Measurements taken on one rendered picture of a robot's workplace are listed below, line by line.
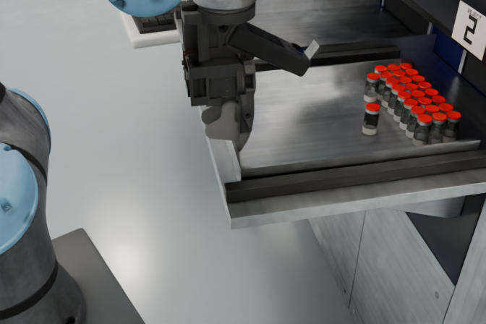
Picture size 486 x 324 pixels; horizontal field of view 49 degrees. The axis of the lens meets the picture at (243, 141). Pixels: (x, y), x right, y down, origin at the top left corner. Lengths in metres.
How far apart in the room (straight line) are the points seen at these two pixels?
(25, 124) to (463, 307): 0.75
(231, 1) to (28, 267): 0.35
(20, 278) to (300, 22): 0.83
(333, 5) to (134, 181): 1.18
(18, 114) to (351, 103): 0.52
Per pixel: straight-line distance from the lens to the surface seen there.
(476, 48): 0.87
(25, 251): 0.59
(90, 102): 2.73
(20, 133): 0.67
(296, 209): 0.70
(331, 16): 1.25
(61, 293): 0.67
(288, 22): 1.21
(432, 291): 1.11
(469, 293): 1.00
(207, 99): 0.66
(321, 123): 0.86
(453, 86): 1.02
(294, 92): 0.93
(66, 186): 2.21
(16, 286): 0.61
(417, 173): 0.77
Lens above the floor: 1.34
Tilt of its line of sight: 35 degrees down
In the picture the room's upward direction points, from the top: straight up
